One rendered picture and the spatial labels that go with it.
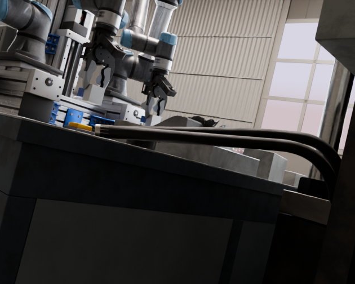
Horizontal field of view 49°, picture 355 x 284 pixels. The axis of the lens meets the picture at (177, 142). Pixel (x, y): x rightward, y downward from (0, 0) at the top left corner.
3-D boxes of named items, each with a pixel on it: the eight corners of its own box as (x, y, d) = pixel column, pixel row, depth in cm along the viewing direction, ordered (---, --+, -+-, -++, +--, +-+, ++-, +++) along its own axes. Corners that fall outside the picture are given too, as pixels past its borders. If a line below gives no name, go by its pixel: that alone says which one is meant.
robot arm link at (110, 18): (125, 19, 126) (106, 8, 120) (122, 32, 126) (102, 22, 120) (111, 20, 131) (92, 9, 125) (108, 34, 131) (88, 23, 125)
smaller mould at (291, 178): (257, 178, 202) (260, 165, 202) (272, 182, 212) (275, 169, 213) (292, 187, 188) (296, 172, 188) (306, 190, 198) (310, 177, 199)
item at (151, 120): (130, 122, 171) (133, 110, 171) (139, 124, 174) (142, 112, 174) (150, 127, 162) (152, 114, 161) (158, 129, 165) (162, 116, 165)
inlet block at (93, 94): (65, 98, 129) (69, 82, 129) (78, 102, 132) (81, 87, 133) (88, 101, 120) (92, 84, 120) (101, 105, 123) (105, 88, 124)
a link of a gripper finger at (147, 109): (139, 116, 167) (147, 97, 168) (148, 119, 163) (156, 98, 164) (134, 113, 164) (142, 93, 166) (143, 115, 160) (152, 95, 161)
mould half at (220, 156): (109, 141, 150) (118, 107, 150) (158, 154, 168) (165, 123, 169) (208, 165, 115) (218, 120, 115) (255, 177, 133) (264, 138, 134)
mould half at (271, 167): (157, 154, 173) (163, 129, 173) (182, 160, 196) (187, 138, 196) (267, 180, 150) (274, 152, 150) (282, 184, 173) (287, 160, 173)
